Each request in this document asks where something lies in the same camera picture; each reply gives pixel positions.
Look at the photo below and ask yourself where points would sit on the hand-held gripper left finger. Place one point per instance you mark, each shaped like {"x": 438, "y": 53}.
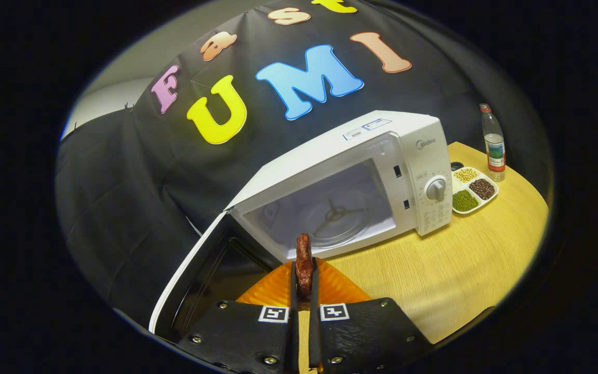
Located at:
{"x": 242, "y": 337}

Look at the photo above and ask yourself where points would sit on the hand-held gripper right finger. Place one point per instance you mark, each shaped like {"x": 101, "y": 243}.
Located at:
{"x": 361, "y": 337}

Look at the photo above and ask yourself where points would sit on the reddish brown meat piece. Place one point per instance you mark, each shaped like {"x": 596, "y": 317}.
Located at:
{"x": 304, "y": 265}

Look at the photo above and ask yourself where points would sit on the white toaster oven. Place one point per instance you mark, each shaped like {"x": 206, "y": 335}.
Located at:
{"x": 330, "y": 150}

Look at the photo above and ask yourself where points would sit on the divided white bean tray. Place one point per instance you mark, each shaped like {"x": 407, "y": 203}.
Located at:
{"x": 473, "y": 189}

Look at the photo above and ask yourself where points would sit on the clear plastic bottle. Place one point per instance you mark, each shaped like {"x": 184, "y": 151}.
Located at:
{"x": 493, "y": 140}

